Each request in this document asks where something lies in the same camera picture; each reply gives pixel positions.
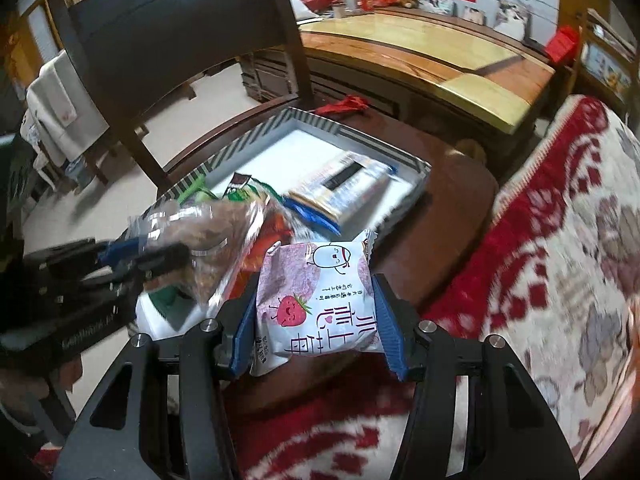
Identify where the couple photo frame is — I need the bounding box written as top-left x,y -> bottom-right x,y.
423,0 -> 456,16

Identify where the wooden side shelf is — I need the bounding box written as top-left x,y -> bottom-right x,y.
574,8 -> 639,117

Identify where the person left hand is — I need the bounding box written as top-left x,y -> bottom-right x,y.
1,356 -> 82,412

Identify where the red gift bag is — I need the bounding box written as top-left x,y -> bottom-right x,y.
544,25 -> 580,66

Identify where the wooden coffee table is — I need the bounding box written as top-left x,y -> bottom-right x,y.
240,6 -> 558,156

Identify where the white tray with striped rim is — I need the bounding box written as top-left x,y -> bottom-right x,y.
127,105 -> 434,344

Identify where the floral red sofa blanket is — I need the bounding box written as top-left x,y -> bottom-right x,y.
234,96 -> 639,479

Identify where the white strawberry snack packet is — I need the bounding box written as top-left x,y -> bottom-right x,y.
250,230 -> 382,376

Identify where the red cloth on chair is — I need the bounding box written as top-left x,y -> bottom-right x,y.
314,94 -> 369,118

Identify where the clear bag of brown nuts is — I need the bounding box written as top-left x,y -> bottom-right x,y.
127,198 -> 267,313

